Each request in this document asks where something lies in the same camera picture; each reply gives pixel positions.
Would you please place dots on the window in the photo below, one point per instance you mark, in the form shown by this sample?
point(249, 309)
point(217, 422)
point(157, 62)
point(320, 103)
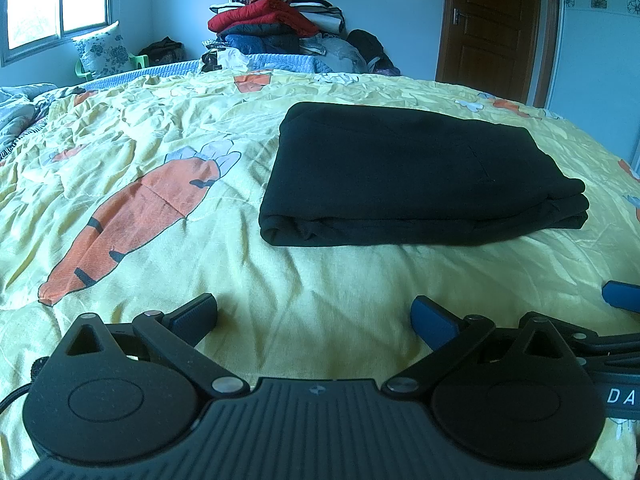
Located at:
point(55, 0)

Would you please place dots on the brown wooden door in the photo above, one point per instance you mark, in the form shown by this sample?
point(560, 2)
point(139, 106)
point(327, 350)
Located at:
point(492, 30)

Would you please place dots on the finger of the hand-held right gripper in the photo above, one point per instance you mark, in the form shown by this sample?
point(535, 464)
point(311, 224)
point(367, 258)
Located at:
point(622, 295)
point(607, 346)

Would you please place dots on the green plastic chair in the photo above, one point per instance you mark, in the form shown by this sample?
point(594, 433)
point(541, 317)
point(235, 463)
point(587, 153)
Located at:
point(137, 60)

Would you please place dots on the pile of assorted clothes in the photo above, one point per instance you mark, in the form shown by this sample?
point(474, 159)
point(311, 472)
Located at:
point(320, 15)

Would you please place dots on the dark green bag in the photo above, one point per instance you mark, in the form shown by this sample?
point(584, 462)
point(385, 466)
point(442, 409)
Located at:
point(162, 51)

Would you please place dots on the navy puffer jacket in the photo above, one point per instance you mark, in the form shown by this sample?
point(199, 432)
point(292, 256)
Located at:
point(260, 30)

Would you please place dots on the floral white pillow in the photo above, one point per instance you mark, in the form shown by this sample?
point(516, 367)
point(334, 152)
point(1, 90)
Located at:
point(102, 50)

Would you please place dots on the black bag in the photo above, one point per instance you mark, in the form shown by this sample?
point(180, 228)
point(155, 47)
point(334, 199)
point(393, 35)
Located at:
point(370, 47)

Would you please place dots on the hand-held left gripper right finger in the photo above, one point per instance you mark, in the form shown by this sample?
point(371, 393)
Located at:
point(432, 321)

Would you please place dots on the blue striped quilt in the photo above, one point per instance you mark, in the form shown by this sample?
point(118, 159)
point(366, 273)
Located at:
point(20, 115)

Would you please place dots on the red puffer jacket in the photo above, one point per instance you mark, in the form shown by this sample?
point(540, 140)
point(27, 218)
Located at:
point(260, 14)

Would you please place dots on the yellow carrot printed blanket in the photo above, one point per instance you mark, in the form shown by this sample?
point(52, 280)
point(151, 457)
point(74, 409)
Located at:
point(300, 285)

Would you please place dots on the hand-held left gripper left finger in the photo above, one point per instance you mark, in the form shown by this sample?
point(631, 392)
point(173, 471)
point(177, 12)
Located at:
point(195, 316)

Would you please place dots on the light blue quilted bedspread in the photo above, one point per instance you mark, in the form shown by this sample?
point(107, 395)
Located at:
point(165, 69)

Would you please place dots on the black pants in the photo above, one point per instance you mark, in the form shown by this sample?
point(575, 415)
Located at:
point(400, 170)

